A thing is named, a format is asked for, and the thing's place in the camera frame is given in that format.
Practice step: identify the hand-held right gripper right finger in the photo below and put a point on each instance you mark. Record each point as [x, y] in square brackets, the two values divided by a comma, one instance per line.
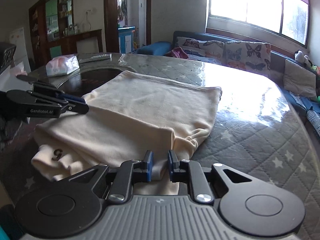
[172, 167]

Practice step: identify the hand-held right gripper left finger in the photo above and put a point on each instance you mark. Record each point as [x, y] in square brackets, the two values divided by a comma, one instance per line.
[149, 166]

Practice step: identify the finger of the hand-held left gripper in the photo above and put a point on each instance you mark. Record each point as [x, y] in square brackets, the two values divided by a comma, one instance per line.
[80, 108]
[72, 98]

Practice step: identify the cream knit garment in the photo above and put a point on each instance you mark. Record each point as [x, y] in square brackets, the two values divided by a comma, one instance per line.
[137, 110]

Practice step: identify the hanging clothes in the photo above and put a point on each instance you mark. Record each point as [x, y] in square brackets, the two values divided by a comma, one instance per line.
[122, 10]

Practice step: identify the plastic tissue packet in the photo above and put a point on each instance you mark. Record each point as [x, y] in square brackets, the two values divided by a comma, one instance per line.
[62, 66]

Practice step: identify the black round glass hob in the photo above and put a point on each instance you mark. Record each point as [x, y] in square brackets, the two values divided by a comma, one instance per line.
[100, 76]

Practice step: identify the grey remote control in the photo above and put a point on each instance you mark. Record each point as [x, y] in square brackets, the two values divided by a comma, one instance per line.
[95, 58]

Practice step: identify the dark wooden shelf cabinet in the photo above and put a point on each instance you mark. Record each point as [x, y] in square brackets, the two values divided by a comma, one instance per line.
[87, 40]

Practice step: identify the white board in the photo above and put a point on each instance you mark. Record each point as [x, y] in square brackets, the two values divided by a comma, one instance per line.
[18, 45]

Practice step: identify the blue cabinet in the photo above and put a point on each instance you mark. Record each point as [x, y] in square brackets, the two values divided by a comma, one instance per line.
[126, 40]

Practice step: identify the blue sofa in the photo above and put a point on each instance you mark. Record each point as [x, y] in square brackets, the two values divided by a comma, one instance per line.
[152, 48]

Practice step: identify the pink fleece blanket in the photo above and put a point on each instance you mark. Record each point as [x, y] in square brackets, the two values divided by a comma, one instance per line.
[177, 53]

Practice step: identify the butterfly print pillow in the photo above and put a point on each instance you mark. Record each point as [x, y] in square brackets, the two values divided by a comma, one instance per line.
[210, 56]
[247, 57]
[197, 44]

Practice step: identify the grey cushion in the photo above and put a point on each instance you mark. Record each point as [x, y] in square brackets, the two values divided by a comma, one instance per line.
[298, 78]

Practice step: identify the panda plush toy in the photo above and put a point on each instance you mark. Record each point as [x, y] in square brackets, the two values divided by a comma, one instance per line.
[301, 57]

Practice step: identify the window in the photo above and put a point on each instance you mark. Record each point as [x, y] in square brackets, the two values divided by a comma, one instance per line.
[237, 2]

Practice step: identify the dark wooden door frame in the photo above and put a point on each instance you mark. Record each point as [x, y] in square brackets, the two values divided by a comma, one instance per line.
[110, 17]

